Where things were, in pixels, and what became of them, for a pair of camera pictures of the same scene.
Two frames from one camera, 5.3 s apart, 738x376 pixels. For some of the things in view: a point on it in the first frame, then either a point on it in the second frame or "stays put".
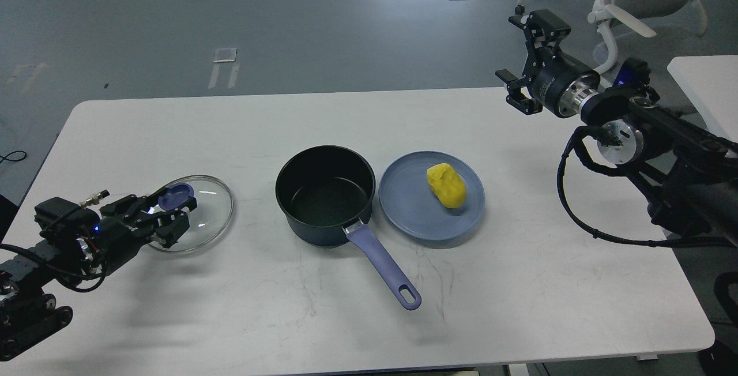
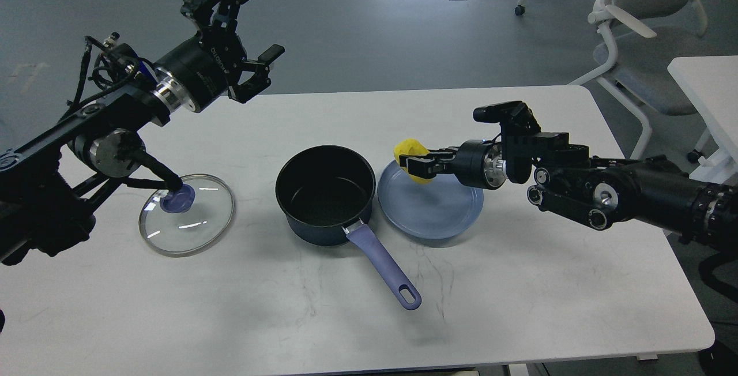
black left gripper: [129, 224] -> [200, 70]
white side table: [711, 82] stays put
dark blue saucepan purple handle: [326, 190] stays put
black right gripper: [560, 83] -> [479, 163]
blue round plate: [409, 203] stays put
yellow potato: [447, 184] -> [410, 146]
